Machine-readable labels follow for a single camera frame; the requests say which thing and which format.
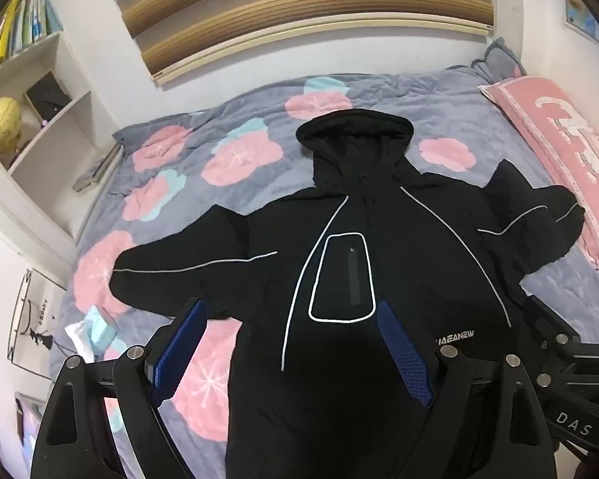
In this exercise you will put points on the teal tissue packet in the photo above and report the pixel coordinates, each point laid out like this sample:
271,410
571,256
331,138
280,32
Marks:
97,332

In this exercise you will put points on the white poster with figure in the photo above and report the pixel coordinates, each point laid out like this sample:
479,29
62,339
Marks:
32,319

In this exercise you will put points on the row of upright books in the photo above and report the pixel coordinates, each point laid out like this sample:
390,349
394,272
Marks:
20,25

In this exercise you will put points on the black hooded jacket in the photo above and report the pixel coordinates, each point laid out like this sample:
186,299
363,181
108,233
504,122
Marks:
379,209

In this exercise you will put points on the white bookshelf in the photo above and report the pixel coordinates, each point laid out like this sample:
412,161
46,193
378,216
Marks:
55,60

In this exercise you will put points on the brown striped window blind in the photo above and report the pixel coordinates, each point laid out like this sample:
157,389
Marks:
299,10

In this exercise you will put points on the yellow globe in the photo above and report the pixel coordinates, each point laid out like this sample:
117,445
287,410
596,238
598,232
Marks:
0,122

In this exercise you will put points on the grey ruffled pillow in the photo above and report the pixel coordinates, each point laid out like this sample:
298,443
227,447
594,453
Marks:
501,60

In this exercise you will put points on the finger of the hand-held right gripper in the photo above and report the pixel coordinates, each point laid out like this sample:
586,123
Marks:
549,324

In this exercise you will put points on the grey pink floral blanket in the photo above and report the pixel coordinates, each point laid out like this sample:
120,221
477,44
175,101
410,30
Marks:
259,124

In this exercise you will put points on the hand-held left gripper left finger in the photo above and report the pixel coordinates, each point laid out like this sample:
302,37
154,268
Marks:
179,349

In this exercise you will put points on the flat stack of books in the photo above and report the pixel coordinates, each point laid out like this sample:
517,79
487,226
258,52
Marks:
97,167

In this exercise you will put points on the black framed board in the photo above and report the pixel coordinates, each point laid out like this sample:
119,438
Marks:
47,97

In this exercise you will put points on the pink printed pillow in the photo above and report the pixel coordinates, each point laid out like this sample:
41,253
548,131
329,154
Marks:
564,129

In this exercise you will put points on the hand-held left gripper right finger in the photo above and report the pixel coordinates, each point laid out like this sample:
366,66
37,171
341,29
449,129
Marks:
404,354

